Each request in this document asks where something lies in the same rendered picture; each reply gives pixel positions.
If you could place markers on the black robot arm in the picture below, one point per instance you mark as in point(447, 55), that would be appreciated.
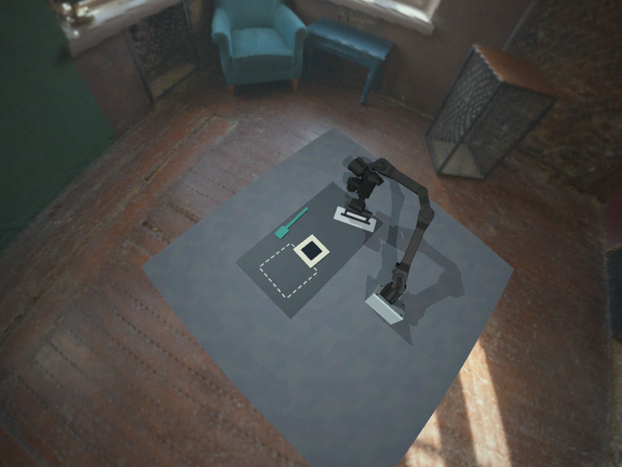
point(391, 292)

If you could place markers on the teal flat bar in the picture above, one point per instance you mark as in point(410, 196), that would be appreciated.
point(284, 230)

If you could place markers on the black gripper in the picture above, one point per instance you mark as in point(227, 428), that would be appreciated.
point(359, 204)

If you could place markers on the cream tile with dark rectangle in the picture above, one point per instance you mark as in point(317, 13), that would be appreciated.
point(311, 251)

